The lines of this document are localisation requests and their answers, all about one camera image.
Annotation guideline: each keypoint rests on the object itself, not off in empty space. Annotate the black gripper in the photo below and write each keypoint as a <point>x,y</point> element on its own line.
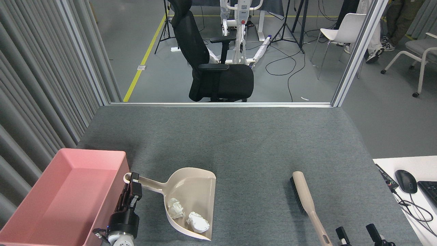
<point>124,222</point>

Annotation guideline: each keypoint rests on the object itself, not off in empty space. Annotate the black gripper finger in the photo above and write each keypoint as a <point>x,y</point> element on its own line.
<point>342,237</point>
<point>374,235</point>

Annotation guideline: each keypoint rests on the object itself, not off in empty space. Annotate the white paper ball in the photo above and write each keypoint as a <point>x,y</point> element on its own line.
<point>198,222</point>
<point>175,207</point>

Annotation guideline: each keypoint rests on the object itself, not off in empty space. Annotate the beige hand brush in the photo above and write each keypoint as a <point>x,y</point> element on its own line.
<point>304,194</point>

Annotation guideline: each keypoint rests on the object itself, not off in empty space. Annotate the beige plastic dustpan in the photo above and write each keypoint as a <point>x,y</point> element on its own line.
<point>198,191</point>

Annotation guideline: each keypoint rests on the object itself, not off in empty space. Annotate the pink plastic bin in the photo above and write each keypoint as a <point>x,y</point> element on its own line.
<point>65,201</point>

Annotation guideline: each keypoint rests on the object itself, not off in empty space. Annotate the black flat device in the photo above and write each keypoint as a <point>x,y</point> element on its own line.
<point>385,177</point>

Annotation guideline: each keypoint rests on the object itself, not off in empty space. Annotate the black computer mouse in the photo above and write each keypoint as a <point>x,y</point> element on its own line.
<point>406,181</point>

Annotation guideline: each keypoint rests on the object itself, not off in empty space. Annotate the black keyboard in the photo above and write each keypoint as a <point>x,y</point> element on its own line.
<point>429,191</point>

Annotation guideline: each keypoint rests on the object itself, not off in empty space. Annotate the white side desk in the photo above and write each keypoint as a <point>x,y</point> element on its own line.
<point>420,164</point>

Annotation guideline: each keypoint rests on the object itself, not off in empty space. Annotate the floor outlet plate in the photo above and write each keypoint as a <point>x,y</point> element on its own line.
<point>141,67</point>

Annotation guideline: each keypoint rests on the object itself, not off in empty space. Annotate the wide grey curtain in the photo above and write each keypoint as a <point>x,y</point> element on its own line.
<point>34,85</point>

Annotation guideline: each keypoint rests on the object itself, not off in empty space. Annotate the black office chair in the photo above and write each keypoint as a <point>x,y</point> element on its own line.
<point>222,80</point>

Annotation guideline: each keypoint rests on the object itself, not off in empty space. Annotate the thin black tripod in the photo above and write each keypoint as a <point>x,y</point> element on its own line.
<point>167,17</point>

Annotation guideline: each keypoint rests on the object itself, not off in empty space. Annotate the person in white trousers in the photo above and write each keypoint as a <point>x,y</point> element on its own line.
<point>375,37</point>

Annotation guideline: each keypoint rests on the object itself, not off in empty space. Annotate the white stand on wheels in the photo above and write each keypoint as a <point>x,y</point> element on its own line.
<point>240,30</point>

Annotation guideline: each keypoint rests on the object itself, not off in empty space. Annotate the white plastic chair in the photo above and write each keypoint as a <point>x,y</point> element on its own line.
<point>344,30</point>

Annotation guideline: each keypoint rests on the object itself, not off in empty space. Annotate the large black tripod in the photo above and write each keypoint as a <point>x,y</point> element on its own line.
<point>303,27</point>

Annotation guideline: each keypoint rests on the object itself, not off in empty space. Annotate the person in olive trousers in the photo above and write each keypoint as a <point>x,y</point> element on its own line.
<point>399,17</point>

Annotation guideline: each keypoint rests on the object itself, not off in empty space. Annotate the narrow grey curtain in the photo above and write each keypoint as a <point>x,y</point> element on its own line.
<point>426,17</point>

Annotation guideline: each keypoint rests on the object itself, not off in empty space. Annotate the silver rail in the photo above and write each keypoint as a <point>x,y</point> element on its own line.
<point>222,104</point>

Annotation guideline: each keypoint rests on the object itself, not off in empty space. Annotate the silver post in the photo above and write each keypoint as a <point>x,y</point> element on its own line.
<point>358,51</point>

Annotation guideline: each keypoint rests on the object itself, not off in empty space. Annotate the grey chair with white frame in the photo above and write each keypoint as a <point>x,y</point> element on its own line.
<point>423,44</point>

